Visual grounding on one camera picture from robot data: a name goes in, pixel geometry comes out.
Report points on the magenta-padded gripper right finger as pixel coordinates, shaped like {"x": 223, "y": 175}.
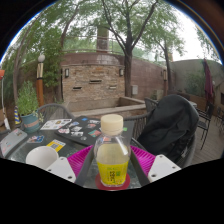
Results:
{"x": 146, "y": 160}

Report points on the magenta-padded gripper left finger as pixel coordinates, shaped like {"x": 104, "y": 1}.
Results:
{"x": 78, "y": 161}

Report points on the yellow drink bottle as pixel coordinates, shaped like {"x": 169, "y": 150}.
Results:
{"x": 112, "y": 163}

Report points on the small yellow card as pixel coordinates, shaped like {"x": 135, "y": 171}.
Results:
{"x": 56, "y": 145}

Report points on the black laptop with stickers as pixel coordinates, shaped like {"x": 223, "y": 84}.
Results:
{"x": 83, "y": 130}

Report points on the white ceramic mug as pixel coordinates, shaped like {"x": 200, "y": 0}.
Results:
{"x": 40, "y": 156}

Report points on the white sticker sheet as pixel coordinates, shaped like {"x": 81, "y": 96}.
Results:
{"x": 56, "y": 124}

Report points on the black metal chair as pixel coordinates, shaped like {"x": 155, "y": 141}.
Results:
{"x": 204, "y": 125}

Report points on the potted plant in teal pot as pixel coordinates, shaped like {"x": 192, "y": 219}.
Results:
{"x": 28, "y": 106}

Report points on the yellow and blue striped cone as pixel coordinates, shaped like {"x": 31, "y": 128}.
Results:
{"x": 17, "y": 116}

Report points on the forked dark-trunk tree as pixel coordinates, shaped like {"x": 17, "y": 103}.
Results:
{"x": 128, "y": 76}

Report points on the closed maroon patio umbrella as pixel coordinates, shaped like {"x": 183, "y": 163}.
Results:
{"x": 208, "y": 83}

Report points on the leaning thin-trunk tree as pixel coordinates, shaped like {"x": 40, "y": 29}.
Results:
{"x": 15, "y": 83}

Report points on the wooden lamp post, globe light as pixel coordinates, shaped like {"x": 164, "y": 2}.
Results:
{"x": 40, "y": 86}

